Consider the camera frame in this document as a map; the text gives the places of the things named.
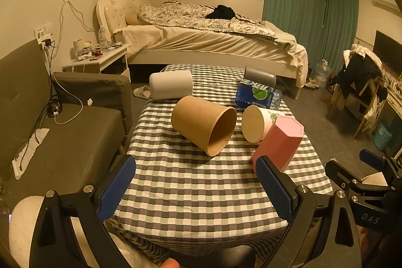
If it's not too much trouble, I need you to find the wooden chair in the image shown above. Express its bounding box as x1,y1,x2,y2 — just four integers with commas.
330,50,390,138

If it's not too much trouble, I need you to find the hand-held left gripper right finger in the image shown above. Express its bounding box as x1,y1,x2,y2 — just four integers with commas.
255,156,362,268

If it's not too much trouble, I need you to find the white charging cable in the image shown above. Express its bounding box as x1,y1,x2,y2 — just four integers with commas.
52,65,84,126

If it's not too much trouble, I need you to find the white bed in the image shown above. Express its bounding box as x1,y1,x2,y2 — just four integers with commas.
96,0,310,99

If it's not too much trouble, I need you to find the patterned quilt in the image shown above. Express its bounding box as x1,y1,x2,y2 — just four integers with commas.
138,1,277,39

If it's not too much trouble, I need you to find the white wall outlet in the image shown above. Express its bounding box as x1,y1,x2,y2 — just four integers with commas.
32,22,54,50

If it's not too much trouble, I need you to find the white paper sheet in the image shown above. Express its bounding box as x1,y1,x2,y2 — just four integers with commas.
12,128,50,179

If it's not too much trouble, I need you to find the clutter of small cosmetics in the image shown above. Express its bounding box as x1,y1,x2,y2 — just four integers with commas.
71,40,123,62

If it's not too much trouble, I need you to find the pile of clothes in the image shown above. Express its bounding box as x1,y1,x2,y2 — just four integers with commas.
327,43,389,102

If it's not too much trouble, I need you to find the blue pack of water bottles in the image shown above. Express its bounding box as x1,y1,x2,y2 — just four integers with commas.
235,79,282,110

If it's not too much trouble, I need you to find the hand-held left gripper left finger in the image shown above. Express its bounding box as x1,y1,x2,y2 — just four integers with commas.
30,154,137,268

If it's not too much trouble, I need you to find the white wall cable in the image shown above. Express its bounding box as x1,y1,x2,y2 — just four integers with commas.
59,0,98,34

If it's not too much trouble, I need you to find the black cable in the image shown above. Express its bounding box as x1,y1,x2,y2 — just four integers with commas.
14,40,63,171

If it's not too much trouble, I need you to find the black garment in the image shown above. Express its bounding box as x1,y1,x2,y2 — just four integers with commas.
205,4,236,20

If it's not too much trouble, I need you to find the beige slipper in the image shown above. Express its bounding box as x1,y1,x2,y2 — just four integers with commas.
133,86,153,99

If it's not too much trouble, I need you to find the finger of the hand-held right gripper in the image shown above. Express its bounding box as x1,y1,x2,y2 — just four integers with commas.
359,149,402,181
324,159,394,193

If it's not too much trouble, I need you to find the brown paper cup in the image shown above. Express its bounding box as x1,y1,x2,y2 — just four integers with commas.
171,95,237,157

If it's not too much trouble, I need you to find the black television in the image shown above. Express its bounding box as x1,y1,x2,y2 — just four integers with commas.
373,30,402,80

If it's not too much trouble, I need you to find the blue laundry basket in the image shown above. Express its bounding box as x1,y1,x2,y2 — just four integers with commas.
374,120,394,151

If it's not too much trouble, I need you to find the white printed paper cup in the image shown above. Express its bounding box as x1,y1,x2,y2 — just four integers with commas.
241,105,286,143

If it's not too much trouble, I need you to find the white nightstand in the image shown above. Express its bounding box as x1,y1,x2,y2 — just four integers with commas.
62,43,131,82

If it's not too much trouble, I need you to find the grey plastic cup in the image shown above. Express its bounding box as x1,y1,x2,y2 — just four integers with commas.
244,66,277,88

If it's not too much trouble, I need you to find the large clear water jug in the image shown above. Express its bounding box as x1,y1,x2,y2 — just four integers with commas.
315,59,330,88

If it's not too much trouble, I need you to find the pink hexagonal cup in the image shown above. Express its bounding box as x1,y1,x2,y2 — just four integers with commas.
251,115,305,173

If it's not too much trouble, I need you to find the white television cabinet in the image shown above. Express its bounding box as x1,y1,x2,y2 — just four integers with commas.
384,80,402,133

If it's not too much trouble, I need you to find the checkered tablecloth table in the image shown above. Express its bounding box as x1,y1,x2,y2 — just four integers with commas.
113,64,333,268

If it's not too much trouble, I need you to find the clear plastic bottle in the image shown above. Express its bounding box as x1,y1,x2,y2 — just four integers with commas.
98,26,109,52

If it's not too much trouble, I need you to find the white plastic cup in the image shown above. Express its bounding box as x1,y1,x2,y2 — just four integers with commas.
149,70,193,100

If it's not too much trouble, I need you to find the white rounded object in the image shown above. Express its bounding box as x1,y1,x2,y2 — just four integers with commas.
9,195,47,268

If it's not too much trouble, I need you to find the dark grey sofa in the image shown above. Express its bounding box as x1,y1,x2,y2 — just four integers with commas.
0,39,132,212

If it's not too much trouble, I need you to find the narrow green curtain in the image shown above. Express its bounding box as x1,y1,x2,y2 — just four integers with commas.
323,0,359,77

